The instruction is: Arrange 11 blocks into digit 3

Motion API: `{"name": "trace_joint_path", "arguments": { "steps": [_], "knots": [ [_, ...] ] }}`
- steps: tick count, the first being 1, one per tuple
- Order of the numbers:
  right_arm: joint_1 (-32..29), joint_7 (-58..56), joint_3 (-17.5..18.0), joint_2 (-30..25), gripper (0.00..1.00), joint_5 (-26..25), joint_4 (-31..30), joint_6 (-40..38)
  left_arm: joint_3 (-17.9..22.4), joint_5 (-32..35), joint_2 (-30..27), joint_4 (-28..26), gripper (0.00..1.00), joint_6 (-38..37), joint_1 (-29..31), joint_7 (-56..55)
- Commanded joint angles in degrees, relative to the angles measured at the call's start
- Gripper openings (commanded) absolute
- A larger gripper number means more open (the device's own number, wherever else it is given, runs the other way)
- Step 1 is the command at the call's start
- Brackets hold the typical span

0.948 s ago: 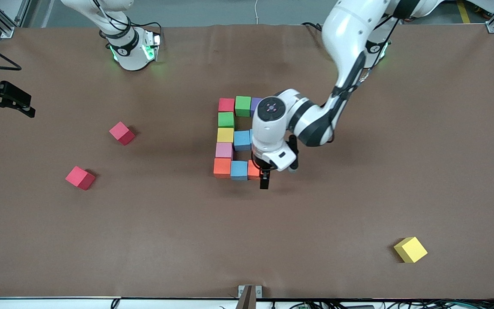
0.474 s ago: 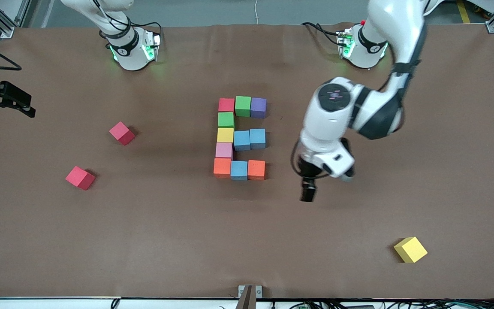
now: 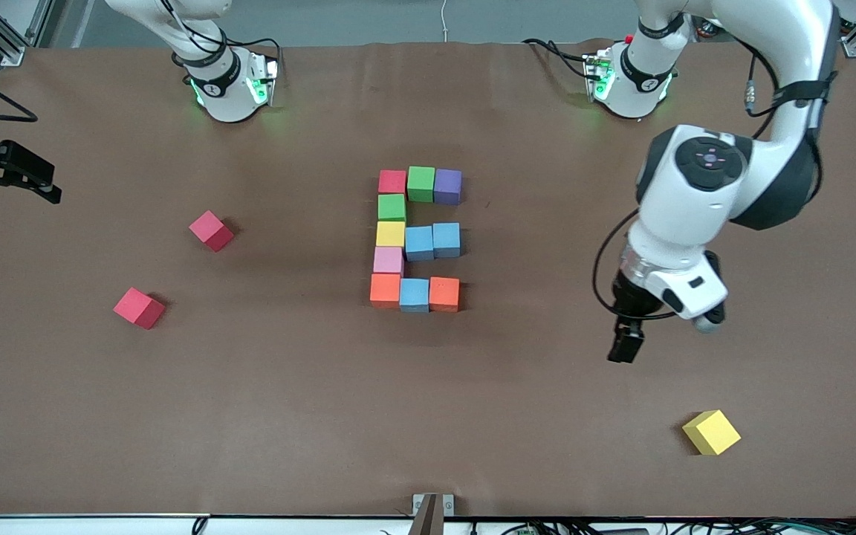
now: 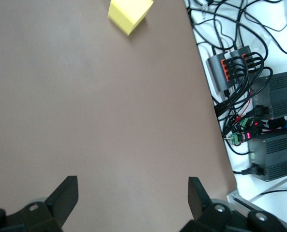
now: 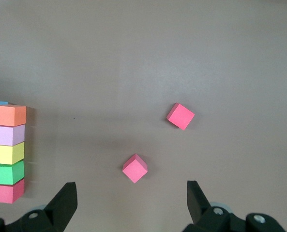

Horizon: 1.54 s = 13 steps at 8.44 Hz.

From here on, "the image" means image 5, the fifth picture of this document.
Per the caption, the brown table cover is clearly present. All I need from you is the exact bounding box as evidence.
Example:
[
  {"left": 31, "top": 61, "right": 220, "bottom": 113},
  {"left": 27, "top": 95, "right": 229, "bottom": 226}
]
[{"left": 0, "top": 0, "right": 287, "bottom": 232}]

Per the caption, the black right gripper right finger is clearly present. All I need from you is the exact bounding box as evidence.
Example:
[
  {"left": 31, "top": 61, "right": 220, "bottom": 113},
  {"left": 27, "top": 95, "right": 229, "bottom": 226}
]
[{"left": 183, "top": 180, "right": 287, "bottom": 232}]

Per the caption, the orange foam cube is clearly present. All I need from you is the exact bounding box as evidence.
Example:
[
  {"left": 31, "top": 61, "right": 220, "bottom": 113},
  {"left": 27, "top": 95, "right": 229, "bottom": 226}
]
[{"left": 0, "top": 104, "right": 27, "bottom": 127}]

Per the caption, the pink foam cube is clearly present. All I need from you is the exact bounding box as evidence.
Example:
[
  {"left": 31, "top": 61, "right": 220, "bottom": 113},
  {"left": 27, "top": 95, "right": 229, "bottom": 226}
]
[{"left": 0, "top": 124, "right": 26, "bottom": 146}]

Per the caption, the yellow foam cube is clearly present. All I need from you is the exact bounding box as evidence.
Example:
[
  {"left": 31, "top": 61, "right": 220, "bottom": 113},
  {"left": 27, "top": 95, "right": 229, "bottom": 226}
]
[{"left": 0, "top": 142, "right": 25, "bottom": 165}]

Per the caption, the red foam cube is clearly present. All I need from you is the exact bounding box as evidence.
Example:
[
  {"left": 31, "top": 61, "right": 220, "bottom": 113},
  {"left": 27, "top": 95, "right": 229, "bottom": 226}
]
[
  {"left": 0, "top": 179, "right": 25, "bottom": 204},
  {"left": 166, "top": 102, "right": 196, "bottom": 131},
  {"left": 122, "top": 153, "right": 149, "bottom": 184}
]

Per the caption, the green foam cube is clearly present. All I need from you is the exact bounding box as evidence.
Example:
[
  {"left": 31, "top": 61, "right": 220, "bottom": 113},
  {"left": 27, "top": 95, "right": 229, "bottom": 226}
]
[{"left": 0, "top": 160, "right": 25, "bottom": 186}]

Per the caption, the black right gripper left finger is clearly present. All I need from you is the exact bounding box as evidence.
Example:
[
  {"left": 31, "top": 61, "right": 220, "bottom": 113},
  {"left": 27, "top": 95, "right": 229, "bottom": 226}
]
[{"left": 0, "top": 182, "right": 78, "bottom": 232}]

